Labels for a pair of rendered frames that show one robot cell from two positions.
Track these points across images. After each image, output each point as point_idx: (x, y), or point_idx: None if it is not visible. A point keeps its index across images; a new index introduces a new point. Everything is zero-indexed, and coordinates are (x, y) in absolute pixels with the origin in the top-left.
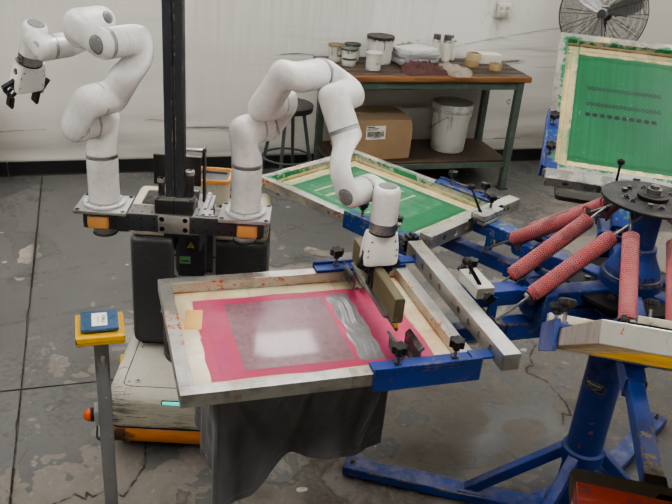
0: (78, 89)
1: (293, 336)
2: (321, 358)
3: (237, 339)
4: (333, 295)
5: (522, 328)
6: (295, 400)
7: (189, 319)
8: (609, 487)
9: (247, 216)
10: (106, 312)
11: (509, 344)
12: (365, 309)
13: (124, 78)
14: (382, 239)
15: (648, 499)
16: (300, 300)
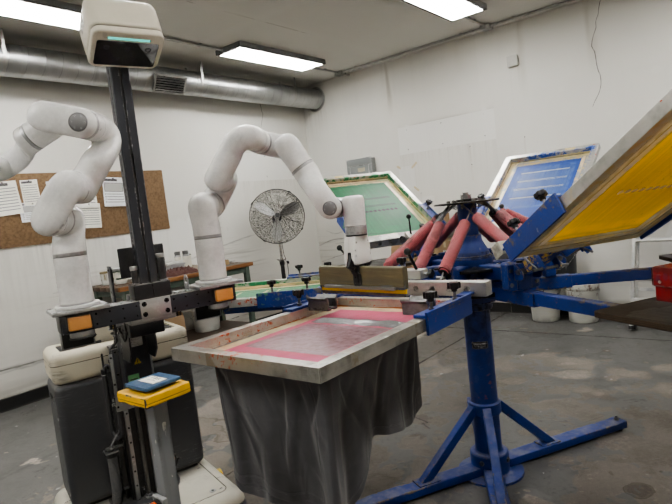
0: (55, 175)
1: (328, 337)
2: (369, 335)
3: (291, 350)
4: (318, 319)
5: None
6: (374, 371)
7: None
8: (623, 308)
9: (222, 279)
10: (152, 375)
11: (478, 280)
12: (349, 317)
13: (101, 159)
14: (361, 238)
15: None
16: (298, 328)
